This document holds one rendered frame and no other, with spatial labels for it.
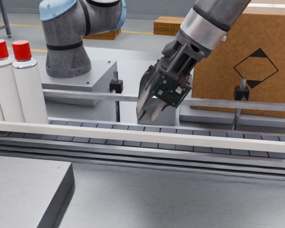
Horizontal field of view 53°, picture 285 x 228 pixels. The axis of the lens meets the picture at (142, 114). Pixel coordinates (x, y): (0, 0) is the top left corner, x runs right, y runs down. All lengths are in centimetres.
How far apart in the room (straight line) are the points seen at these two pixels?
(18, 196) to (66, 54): 52
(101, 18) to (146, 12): 515
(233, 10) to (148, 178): 36
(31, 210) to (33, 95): 26
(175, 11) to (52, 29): 514
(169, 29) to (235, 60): 417
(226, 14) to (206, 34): 4
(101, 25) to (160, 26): 400
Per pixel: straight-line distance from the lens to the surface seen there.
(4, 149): 74
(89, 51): 142
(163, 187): 61
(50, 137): 69
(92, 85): 88
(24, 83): 66
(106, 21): 97
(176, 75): 51
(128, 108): 87
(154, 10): 605
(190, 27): 51
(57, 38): 94
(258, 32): 77
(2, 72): 68
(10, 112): 72
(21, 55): 65
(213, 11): 50
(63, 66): 95
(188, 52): 50
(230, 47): 77
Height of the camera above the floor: 125
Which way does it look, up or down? 30 degrees down
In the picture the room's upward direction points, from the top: straight up
